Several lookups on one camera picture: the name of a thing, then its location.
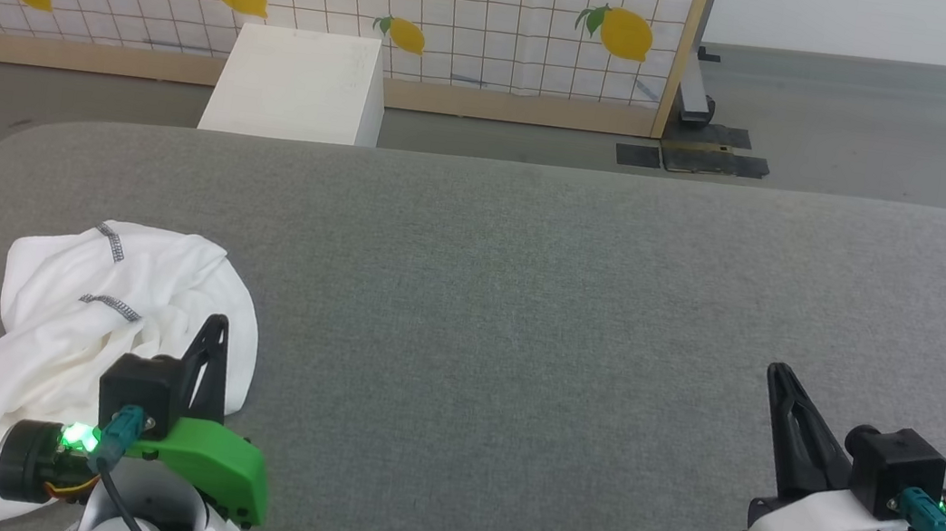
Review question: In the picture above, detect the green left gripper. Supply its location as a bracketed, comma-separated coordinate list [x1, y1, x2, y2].
[119, 304, 294, 531]

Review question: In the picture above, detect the white garment with grey stitching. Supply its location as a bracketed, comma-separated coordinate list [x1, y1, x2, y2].
[0, 205, 274, 531]

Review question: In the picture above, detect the long black floor tape patch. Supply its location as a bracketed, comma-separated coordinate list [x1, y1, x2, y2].
[658, 143, 772, 185]

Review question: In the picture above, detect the white rectangular box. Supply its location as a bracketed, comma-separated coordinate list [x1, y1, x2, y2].
[197, 17, 394, 153]

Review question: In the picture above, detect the black floor tape under stand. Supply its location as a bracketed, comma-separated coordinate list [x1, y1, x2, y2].
[676, 119, 755, 155]

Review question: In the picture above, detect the small black floor tape patch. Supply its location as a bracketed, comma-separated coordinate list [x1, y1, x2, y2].
[614, 142, 664, 170]

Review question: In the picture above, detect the grey metal stand foot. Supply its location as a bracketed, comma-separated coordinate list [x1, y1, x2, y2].
[672, 0, 731, 132]

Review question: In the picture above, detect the left teal plug black cable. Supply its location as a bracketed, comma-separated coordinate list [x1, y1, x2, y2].
[77, 401, 177, 531]

